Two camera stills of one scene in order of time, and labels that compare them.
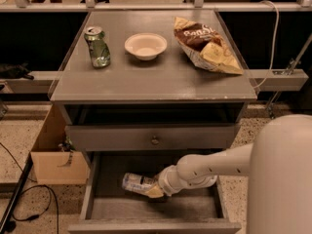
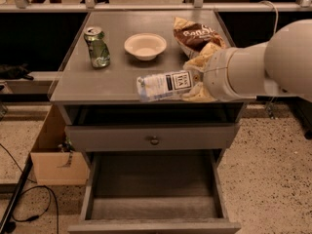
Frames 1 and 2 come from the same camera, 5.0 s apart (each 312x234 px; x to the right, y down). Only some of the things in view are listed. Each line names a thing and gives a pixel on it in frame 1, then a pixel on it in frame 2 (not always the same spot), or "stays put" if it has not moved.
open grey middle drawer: x=108 y=209 stays put
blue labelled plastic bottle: x=136 y=181 → x=164 y=85
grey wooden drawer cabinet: x=141 y=90 stays put
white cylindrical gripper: x=165 y=180 → x=214 y=76
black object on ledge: x=15 y=71 stays put
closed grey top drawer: x=154 y=136 stays put
